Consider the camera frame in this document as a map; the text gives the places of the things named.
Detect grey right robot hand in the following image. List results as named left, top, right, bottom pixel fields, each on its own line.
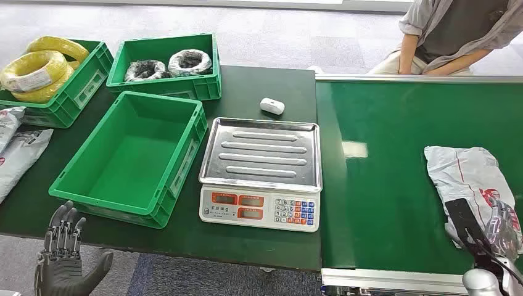
left=484, top=198, right=523, bottom=262

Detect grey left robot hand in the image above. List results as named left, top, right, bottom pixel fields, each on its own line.
left=35, top=200, right=114, bottom=296

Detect grey package with red print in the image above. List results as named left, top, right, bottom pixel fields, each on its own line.
left=424, top=146, right=523, bottom=256

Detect grey plastic mailer package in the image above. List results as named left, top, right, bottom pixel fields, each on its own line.
left=0, top=128, right=54, bottom=204
left=0, top=106, right=26, bottom=154

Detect empty green plastic crate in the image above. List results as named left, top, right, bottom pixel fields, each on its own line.
left=48, top=90, right=208, bottom=229

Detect green crate holding yellow coils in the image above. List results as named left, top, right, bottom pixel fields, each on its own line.
left=0, top=38, right=114, bottom=129

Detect person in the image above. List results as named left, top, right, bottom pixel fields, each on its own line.
left=369, top=0, right=523, bottom=76

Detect green crate holding black coils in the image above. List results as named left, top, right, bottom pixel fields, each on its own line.
left=106, top=33, right=222, bottom=102

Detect white electronic scale steel tray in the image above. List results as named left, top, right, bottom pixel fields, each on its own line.
left=198, top=117, right=323, bottom=233

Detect small white plastic case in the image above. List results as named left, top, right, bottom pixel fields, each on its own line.
left=260, top=97, right=286, bottom=115

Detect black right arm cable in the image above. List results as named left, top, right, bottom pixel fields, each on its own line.
left=466, top=228, right=523, bottom=282

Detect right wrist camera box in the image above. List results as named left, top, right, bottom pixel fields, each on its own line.
left=444, top=198, right=509, bottom=274

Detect yellow wire coil white label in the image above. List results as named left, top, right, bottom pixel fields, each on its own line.
left=0, top=50, right=68, bottom=93

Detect wrapped black wire coil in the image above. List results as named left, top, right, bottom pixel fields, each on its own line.
left=168, top=49, right=213, bottom=78
left=124, top=59, right=170, bottom=83

